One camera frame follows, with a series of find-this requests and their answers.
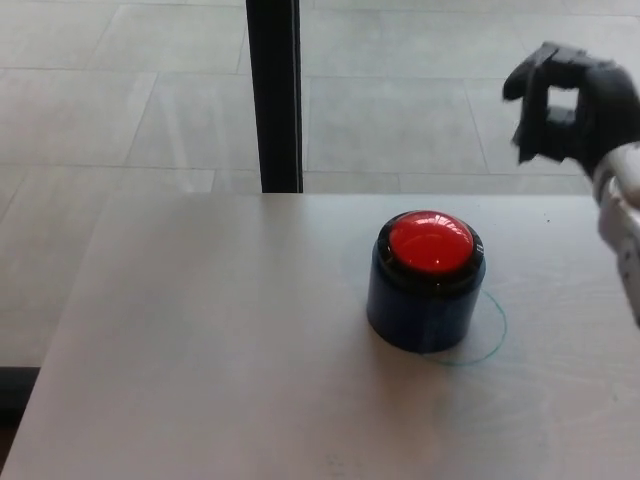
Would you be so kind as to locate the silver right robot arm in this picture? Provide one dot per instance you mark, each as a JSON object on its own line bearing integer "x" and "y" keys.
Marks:
{"x": 622, "y": 210}

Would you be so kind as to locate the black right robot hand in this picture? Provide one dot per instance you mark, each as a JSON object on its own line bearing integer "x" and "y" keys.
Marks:
{"x": 607, "y": 112}

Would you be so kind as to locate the red dome push button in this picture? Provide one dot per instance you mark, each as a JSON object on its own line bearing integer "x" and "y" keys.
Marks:
{"x": 425, "y": 280}

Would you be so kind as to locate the black vertical pole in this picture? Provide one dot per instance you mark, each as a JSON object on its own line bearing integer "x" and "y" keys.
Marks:
{"x": 277, "y": 95}

